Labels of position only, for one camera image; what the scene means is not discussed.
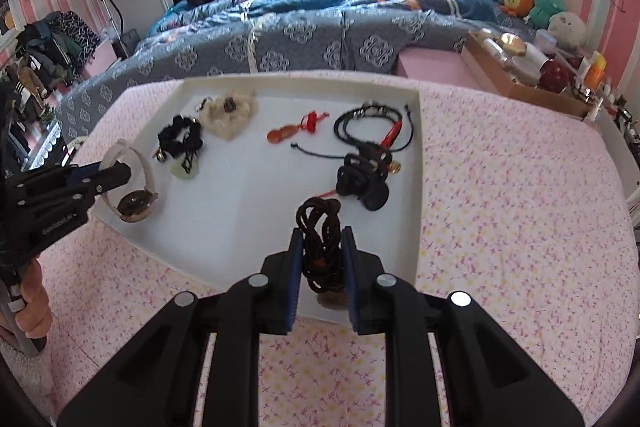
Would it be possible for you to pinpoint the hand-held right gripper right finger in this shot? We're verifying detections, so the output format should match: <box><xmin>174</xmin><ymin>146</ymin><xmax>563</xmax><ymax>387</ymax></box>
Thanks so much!
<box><xmin>341</xmin><ymin>227</ymin><xmax>586</xmax><ymax>427</ymax></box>

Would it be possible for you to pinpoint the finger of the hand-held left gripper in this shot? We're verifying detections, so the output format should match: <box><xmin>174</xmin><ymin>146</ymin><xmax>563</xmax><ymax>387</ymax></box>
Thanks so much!
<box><xmin>7</xmin><ymin>161</ymin><xmax>133</xmax><ymax>195</ymax></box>
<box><xmin>15</xmin><ymin>181</ymin><xmax>130</xmax><ymax>220</ymax></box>

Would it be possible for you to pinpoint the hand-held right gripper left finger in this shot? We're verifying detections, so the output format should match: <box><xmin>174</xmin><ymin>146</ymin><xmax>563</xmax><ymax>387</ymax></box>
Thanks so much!
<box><xmin>56</xmin><ymin>227</ymin><xmax>306</xmax><ymax>427</ymax></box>

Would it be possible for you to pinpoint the brown braided cord pendant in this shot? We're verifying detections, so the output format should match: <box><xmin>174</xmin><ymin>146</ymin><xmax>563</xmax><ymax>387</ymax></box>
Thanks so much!
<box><xmin>296</xmin><ymin>197</ymin><xmax>351</xmax><ymax>310</ymax></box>

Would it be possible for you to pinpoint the beige headband with black end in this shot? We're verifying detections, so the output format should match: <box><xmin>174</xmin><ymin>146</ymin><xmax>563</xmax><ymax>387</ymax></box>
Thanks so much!
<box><xmin>101</xmin><ymin>139</ymin><xmax>160</xmax><ymax>224</ymax></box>

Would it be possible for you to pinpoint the black hair claw clip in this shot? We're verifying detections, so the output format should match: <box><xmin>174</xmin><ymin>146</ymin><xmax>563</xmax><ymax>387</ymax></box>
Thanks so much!
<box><xmin>336</xmin><ymin>154</ymin><xmax>391</xmax><ymax>212</ymax></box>

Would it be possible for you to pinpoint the black scrunchie with rhinestone charm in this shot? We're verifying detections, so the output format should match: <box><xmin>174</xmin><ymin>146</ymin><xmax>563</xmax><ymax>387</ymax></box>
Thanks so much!
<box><xmin>152</xmin><ymin>116</ymin><xmax>205</xmax><ymax>164</ymax></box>

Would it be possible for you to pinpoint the white shallow tray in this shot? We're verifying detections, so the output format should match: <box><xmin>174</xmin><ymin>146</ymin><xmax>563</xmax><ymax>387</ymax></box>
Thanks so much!
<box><xmin>92</xmin><ymin>74</ymin><xmax>425</xmax><ymax>323</ymax></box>

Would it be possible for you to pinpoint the black knot pendant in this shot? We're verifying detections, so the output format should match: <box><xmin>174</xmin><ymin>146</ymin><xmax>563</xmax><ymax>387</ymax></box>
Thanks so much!
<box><xmin>357</xmin><ymin>142</ymin><xmax>396</xmax><ymax>168</ymax></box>

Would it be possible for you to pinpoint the orange pendant with red knot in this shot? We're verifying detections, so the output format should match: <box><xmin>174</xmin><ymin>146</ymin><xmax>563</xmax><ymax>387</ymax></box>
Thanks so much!
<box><xmin>266</xmin><ymin>110</ymin><xmax>331</xmax><ymax>145</ymax></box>

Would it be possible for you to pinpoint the person's left hand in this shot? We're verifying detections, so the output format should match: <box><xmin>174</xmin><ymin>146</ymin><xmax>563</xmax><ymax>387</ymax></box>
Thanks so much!
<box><xmin>12</xmin><ymin>257</ymin><xmax>53</xmax><ymax>340</ymax></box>

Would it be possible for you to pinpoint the clothes rack with clothes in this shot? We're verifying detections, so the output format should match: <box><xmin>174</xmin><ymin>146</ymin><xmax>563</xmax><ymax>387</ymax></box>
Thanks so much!
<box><xmin>0</xmin><ymin>9</ymin><xmax>101</xmax><ymax>168</ymax></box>

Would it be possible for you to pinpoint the black phone stand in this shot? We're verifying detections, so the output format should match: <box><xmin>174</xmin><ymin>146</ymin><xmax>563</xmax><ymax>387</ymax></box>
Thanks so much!
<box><xmin>82</xmin><ymin>0</ymin><xmax>141</xmax><ymax>58</ymax></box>

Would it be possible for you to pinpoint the cream fluffy scrunchie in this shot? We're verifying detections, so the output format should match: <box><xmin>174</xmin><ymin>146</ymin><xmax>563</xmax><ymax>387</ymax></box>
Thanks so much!
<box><xmin>197</xmin><ymin>91</ymin><xmax>260</xmax><ymax>142</ymax></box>

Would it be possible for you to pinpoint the pink floral bedsheet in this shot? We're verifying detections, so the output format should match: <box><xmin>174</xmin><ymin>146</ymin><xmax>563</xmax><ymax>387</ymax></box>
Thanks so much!
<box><xmin>0</xmin><ymin>82</ymin><xmax>640</xmax><ymax>427</ymax></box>

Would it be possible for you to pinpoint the blue patterned quilt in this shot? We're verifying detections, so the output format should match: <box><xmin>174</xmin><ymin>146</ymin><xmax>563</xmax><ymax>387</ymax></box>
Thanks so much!
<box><xmin>55</xmin><ymin>0</ymin><xmax>501</xmax><ymax>118</ymax></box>

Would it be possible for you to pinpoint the cardboard box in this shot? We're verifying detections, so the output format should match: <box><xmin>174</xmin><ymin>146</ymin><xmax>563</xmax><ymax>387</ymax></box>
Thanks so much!
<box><xmin>460</xmin><ymin>32</ymin><xmax>593</xmax><ymax>118</ymax></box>

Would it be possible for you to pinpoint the gold lid jar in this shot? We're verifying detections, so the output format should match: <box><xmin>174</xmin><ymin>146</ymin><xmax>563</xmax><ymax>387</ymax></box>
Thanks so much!
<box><xmin>500</xmin><ymin>34</ymin><xmax>526</xmax><ymax>56</ymax></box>

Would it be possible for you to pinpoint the red jar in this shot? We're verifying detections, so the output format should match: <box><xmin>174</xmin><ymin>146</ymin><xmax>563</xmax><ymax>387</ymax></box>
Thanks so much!
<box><xmin>540</xmin><ymin>59</ymin><xmax>571</xmax><ymax>92</ymax></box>

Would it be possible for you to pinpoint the orange bottle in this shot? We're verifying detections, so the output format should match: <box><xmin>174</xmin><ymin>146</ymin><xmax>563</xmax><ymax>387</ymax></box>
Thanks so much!
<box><xmin>582</xmin><ymin>52</ymin><xmax>608</xmax><ymax>90</ymax></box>

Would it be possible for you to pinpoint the white plush toy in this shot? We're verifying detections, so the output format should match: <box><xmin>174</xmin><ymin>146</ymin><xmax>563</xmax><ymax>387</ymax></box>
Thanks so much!
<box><xmin>547</xmin><ymin>12</ymin><xmax>587</xmax><ymax>50</ymax></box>

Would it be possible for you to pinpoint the green plush toy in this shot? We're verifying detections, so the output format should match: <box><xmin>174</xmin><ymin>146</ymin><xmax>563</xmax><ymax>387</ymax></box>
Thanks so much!
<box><xmin>527</xmin><ymin>0</ymin><xmax>566</xmax><ymax>30</ymax></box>

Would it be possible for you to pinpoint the red cord bracelet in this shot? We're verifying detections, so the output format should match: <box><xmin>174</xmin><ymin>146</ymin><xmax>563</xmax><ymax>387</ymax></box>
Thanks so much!
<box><xmin>377</xmin><ymin>119</ymin><xmax>405</xmax><ymax>172</ymax></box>

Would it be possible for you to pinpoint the black cord bracelet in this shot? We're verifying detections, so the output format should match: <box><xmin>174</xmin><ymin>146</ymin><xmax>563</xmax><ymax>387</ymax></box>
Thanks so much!
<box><xmin>290</xmin><ymin>103</ymin><xmax>417</xmax><ymax>158</ymax></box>

